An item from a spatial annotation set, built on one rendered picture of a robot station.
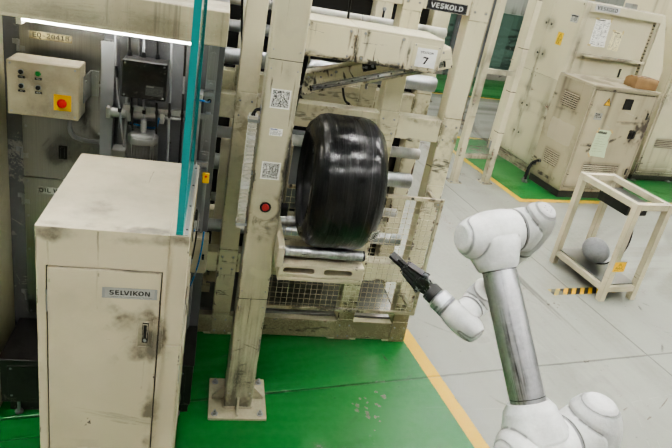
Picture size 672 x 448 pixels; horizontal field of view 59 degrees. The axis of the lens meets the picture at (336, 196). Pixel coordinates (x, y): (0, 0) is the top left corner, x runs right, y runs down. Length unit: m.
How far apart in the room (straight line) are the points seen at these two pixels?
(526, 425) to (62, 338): 1.32
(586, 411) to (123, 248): 1.36
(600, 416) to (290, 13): 1.61
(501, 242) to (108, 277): 1.11
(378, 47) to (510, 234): 1.09
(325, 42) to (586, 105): 4.49
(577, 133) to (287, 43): 4.84
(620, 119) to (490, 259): 5.31
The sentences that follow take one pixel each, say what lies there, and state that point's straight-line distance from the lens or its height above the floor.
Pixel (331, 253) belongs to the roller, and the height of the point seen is 0.91.
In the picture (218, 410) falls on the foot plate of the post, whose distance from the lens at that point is 2.98.
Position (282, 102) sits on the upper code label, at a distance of 2.26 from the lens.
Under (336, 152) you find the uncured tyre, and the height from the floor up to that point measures 1.36.
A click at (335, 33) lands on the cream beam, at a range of 2.50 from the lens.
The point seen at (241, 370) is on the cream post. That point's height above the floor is 0.23.
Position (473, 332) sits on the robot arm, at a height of 0.87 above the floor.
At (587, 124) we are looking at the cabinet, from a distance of 6.70.
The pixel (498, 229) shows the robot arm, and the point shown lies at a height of 1.41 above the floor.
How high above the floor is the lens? 2.06
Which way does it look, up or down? 22 degrees down
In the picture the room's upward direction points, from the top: 11 degrees clockwise
